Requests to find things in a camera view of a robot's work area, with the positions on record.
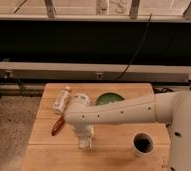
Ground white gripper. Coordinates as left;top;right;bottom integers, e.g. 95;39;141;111
75;125;94;141

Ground white sponge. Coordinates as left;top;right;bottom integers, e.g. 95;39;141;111
78;138;91;150

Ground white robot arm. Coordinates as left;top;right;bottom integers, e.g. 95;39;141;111
65;91;191;171

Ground green ceramic bowl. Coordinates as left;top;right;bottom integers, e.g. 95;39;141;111
96;92;123;105

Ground white tube bottle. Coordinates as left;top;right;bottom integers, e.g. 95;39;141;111
52;86;71;115

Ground white cup with dark inside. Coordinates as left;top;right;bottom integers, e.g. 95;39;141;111
132;132;155;157

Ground metal rail frame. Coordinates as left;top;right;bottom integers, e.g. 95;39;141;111
0;62;191;83

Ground black hanging cable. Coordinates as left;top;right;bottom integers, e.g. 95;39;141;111
115;13;154;82

